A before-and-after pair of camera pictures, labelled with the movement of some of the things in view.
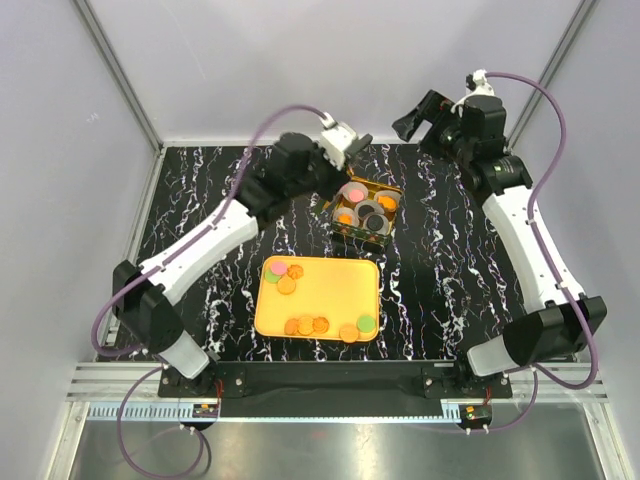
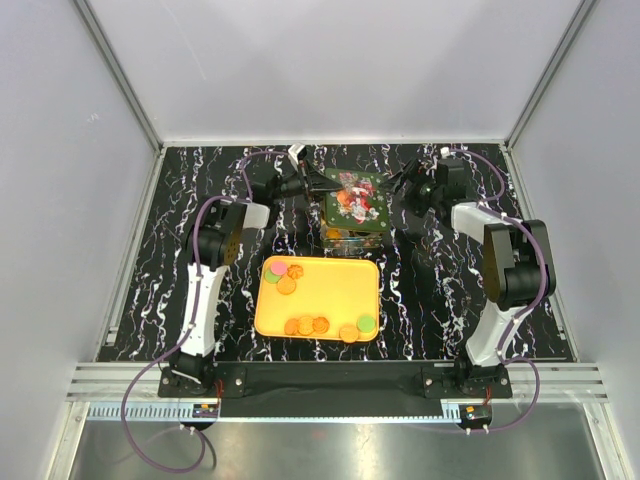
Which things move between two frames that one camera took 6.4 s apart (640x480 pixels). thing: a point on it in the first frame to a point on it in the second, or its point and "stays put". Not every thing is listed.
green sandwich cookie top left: [271, 278] stays put
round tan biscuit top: [286, 285] stays put
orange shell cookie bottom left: [291, 327] stays put
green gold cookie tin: [365, 210] to [338, 238]
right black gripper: [435, 109] to [416, 173]
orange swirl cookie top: [295, 271] stays put
